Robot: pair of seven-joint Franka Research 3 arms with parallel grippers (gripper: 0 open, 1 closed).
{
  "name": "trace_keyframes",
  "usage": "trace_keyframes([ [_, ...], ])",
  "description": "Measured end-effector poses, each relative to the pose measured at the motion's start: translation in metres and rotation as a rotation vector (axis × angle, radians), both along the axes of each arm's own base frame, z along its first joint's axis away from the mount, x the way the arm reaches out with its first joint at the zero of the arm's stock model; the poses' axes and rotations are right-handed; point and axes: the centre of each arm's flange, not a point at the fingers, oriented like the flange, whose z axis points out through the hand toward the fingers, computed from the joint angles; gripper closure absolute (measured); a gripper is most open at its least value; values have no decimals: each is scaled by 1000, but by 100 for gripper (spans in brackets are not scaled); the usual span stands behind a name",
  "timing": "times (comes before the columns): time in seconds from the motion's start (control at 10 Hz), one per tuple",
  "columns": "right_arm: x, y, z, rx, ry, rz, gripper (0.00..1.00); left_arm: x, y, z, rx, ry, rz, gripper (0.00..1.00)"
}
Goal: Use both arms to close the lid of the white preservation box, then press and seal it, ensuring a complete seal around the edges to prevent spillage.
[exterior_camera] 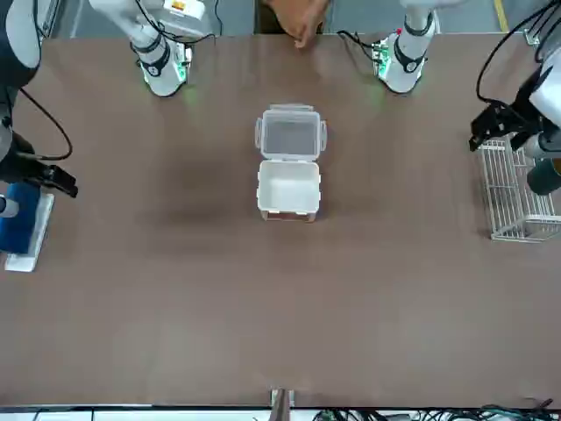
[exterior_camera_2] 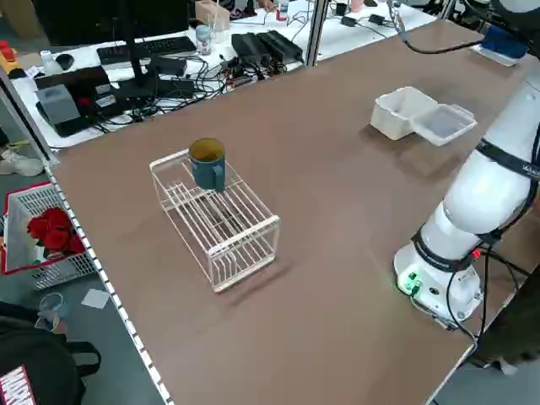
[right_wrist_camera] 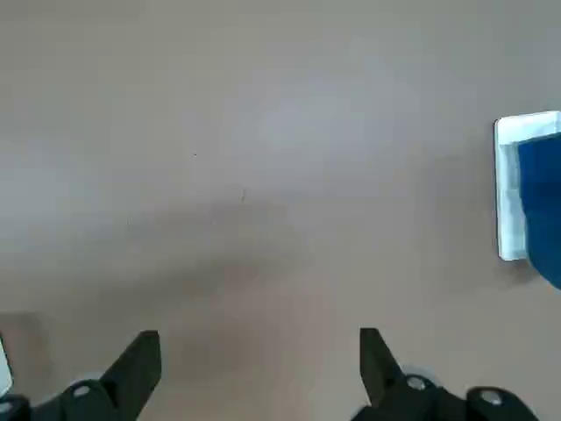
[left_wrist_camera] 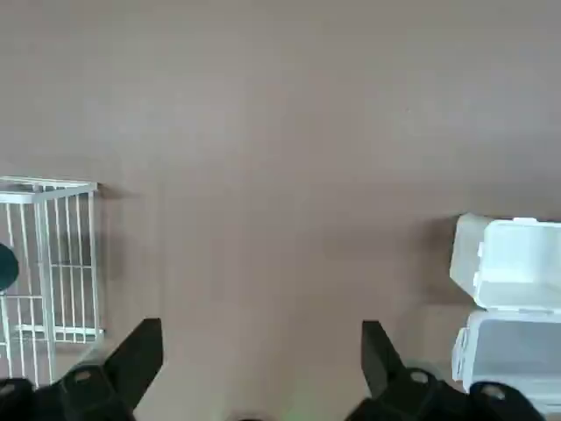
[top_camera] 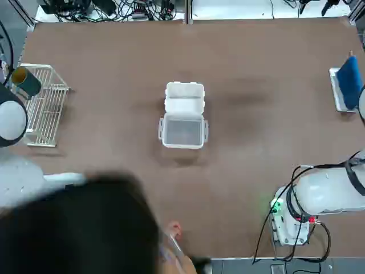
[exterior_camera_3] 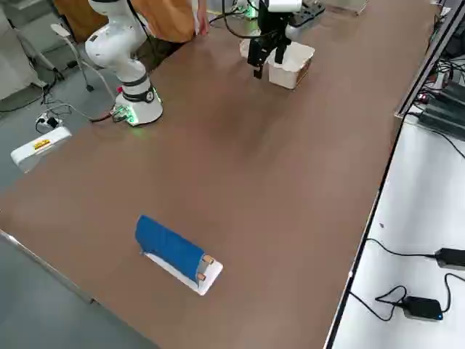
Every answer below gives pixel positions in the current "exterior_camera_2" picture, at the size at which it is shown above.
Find white plastic preservation box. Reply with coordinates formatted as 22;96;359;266
370;86;440;142

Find translucent plastic box lid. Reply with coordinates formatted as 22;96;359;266
411;103;478;148

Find cardboard box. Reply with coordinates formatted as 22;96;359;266
194;0;231;33

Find blue mug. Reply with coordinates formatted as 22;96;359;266
187;138;228;193

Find large black power brick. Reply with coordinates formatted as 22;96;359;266
256;30;304;64
231;32;271;65

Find pink patterned bottle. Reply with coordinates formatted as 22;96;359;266
195;24;213;56

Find black keyboard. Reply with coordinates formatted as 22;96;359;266
96;35;198;65

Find white paper sheet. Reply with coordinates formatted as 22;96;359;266
80;289;111;309

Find black pole stand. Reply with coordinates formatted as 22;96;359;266
110;0;195;105

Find red roses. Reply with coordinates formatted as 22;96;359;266
27;207;85;257

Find black flat case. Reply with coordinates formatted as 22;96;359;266
34;66;113;102

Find clear plastic cup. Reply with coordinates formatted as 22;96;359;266
38;293;71;332

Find white shoe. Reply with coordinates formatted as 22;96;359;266
0;147;46;177

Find red rimmed white basket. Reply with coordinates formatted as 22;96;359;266
0;181;100;292

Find black computer monitor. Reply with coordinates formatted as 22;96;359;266
31;0;190;46

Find white flat holder tray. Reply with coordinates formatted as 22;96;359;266
467;41;522;68

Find black backpack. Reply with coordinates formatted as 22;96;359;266
0;301;102;405

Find blue cloth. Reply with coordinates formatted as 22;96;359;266
480;24;528;60

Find white metal wire rack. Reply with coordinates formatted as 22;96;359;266
148;147;281;294

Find aluminium frame post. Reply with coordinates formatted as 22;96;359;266
306;0;328;68
0;67;61;166

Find black base cable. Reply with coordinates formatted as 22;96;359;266
445;235;528;343

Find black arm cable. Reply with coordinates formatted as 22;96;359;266
386;0;486;55

